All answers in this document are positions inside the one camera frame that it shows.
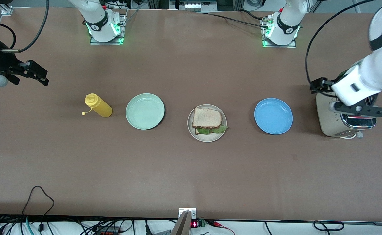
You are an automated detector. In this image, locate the yellow mustard squeeze bottle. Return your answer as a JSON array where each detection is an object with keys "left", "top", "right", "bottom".
[{"left": 82, "top": 93, "right": 113, "bottom": 118}]

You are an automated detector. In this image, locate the green lettuce leaf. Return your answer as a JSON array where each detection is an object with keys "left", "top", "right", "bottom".
[{"left": 197, "top": 125, "right": 228, "bottom": 135}]

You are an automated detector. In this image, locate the bread slice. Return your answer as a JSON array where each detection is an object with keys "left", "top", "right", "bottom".
[
  {"left": 192, "top": 107, "right": 223, "bottom": 129},
  {"left": 195, "top": 127, "right": 223, "bottom": 135}
]

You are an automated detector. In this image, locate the blue plate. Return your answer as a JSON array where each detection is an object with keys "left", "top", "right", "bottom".
[{"left": 254, "top": 98, "right": 293, "bottom": 135}]

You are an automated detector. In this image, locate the pale green plate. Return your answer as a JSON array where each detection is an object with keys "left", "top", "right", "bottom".
[{"left": 125, "top": 93, "right": 165, "bottom": 130}]

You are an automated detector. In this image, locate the beige plate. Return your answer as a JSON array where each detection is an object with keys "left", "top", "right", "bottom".
[{"left": 187, "top": 104, "right": 227, "bottom": 143}]

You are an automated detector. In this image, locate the beige and chrome toaster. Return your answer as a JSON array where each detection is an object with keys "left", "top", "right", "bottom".
[{"left": 315, "top": 91, "right": 377, "bottom": 140}]

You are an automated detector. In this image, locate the grey power unit with lights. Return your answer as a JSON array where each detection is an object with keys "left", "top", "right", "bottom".
[{"left": 169, "top": 0, "right": 218, "bottom": 12}]

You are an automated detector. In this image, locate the grey metal bar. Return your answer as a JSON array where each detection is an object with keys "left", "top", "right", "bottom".
[{"left": 170, "top": 211, "right": 191, "bottom": 235}]

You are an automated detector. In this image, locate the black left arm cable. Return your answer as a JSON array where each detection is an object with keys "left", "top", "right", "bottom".
[{"left": 305, "top": 0, "right": 376, "bottom": 86}]

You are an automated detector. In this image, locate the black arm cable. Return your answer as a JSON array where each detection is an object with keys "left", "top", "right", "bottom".
[
  {"left": 305, "top": 0, "right": 376, "bottom": 86},
  {"left": 0, "top": 0, "right": 50, "bottom": 53}
]

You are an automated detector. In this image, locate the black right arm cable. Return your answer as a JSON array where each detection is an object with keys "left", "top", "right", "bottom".
[{"left": 0, "top": 0, "right": 50, "bottom": 53}]

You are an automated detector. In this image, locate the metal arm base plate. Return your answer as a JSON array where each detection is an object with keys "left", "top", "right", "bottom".
[
  {"left": 89, "top": 9, "right": 128, "bottom": 45},
  {"left": 262, "top": 16, "right": 298, "bottom": 49}
]

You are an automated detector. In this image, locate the black cable across table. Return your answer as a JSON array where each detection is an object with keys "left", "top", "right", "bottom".
[{"left": 194, "top": 11, "right": 270, "bottom": 30}]

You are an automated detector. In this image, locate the black oval cable loop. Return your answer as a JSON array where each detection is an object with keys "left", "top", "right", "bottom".
[{"left": 313, "top": 221, "right": 345, "bottom": 232}]

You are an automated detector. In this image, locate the teal cable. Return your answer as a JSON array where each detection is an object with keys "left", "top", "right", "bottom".
[{"left": 25, "top": 216, "right": 35, "bottom": 235}]

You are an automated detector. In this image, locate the black looped cable with plug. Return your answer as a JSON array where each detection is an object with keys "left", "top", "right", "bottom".
[{"left": 22, "top": 186, "right": 55, "bottom": 233}]

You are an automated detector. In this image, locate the red clip cable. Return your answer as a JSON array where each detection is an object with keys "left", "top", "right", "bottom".
[{"left": 207, "top": 220, "right": 236, "bottom": 235}]

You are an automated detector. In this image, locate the small metal mounting bracket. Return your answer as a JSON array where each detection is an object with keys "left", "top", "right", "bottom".
[{"left": 178, "top": 208, "right": 197, "bottom": 220}]

